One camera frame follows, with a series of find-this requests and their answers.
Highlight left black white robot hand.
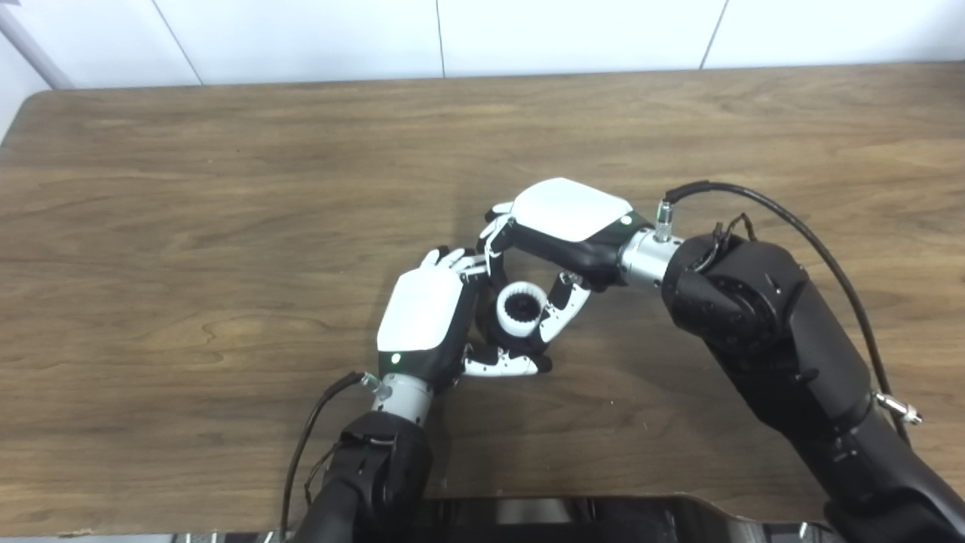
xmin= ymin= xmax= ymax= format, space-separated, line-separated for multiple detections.
xmin=375 ymin=247 xmax=553 ymax=394

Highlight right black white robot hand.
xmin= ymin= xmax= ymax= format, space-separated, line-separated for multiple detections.
xmin=476 ymin=177 xmax=655 ymax=355

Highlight white plastic ring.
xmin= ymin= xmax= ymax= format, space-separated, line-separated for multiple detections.
xmin=495 ymin=281 xmax=549 ymax=338

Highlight round black plastic part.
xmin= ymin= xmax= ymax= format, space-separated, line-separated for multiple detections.
xmin=486 ymin=293 xmax=551 ymax=354

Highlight black robot torso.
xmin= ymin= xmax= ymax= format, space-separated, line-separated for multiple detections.
xmin=407 ymin=494 xmax=830 ymax=543

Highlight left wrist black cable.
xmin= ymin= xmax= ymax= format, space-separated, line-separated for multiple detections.
xmin=280 ymin=370 xmax=378 ymax=541

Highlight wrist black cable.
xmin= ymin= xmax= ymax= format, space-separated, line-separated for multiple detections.
xmin=280 ymin=370 xmax=378 ymax=541
xmin=654 ymin=179 xmax=923 ymax=446

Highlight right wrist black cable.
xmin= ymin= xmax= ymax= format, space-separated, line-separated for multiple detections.
xmin=654 ymin=179 xmax=923 ymax=446

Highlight grey wall corner post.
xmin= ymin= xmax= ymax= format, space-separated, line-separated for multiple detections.
xmin=0 ymin=4 xmax=75 ymax=90

